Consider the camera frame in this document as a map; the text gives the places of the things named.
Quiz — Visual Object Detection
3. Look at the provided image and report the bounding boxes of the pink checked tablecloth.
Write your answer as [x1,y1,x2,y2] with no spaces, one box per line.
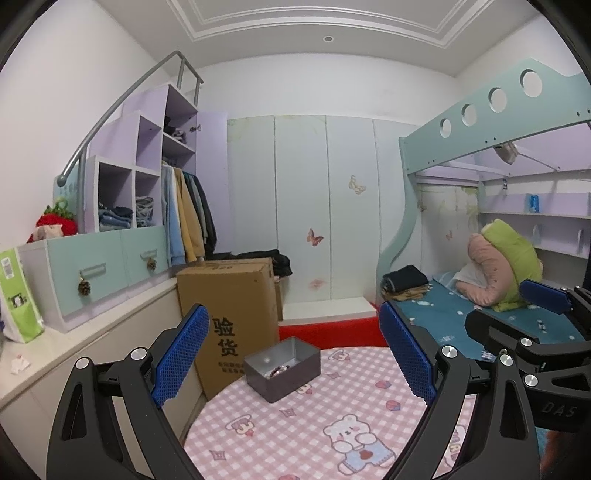
[184,345,491,480]

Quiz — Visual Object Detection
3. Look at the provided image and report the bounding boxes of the teal bunk bed frame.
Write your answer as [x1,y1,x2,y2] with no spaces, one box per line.
[376,58,591,324]

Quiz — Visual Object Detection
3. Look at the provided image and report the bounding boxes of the grey round hanging fixture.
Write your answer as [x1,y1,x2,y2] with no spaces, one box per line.
[494,142,519,165]

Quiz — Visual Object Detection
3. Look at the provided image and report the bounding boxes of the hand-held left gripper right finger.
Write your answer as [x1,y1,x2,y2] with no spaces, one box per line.
[378,302,542,480]

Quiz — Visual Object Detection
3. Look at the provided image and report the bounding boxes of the black clothes pile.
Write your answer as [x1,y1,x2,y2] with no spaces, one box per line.
[205,249,293,279]

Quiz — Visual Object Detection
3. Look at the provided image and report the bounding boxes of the light blue hanging jacket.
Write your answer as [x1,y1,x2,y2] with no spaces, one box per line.
[161,166,188,267]

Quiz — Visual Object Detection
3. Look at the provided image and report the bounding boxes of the red strawberry plush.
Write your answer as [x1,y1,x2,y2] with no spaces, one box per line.
[27,198,79,244]

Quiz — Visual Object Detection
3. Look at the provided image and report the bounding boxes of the white pillow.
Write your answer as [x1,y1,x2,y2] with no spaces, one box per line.
[452,265,485,289]

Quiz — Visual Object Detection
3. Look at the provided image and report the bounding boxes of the dark hanging jackets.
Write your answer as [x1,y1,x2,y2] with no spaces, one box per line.
[185,171,218,259]

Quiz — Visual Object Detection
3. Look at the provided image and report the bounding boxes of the large cardboard box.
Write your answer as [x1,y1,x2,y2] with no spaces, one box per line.
[175,257,284,401]

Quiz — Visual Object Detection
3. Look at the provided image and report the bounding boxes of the pink pillow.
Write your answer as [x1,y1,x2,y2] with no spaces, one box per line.
[455,233,520,308]

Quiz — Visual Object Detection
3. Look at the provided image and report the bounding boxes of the purple wall shelf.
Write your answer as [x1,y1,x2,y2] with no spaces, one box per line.
[478,191,591,259]

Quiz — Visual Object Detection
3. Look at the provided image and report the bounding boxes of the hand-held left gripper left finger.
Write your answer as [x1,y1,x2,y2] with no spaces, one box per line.
[46,303,211,480]

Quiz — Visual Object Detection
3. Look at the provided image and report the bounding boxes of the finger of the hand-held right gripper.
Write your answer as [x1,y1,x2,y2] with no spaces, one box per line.
[518,278,591,320]
[464,310,591,371]

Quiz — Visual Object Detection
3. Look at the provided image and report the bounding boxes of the grey metal box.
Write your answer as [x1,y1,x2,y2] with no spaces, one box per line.
[243,336,322,404]

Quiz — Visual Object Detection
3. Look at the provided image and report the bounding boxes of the grey metal handrail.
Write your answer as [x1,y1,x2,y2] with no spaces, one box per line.
[62,51,205,234]

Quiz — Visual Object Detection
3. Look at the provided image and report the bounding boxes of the yellow hanging jacket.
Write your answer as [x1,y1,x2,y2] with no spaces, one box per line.
[174,168,206,262]

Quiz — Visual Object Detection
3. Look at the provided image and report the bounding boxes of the blue printed bed sheet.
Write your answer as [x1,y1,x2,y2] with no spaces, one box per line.
[385,270,591,361]

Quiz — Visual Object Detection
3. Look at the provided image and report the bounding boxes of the stair cabinet with teal drawers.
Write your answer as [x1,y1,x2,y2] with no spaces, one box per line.
[17,83,229,334]

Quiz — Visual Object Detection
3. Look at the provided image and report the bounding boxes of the green white package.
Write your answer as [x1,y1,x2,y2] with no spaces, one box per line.
[0,247,46,345]

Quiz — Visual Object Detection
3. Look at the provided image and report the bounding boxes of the red step with white top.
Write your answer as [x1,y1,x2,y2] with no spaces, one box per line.
[277,298,391,352]

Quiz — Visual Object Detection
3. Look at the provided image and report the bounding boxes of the black folded garment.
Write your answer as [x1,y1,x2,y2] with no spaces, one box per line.
[382,265,430,292]

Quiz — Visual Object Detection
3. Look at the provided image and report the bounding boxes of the tan folded garment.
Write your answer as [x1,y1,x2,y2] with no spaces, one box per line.
[383,285,432,302]

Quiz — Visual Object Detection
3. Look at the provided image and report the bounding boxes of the white low cabinet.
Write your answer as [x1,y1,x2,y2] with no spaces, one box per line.
[0,272,206,446]

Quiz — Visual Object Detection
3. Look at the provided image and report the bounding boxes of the white wardrobe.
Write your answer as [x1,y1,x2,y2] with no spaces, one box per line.
[226,115,408,306]

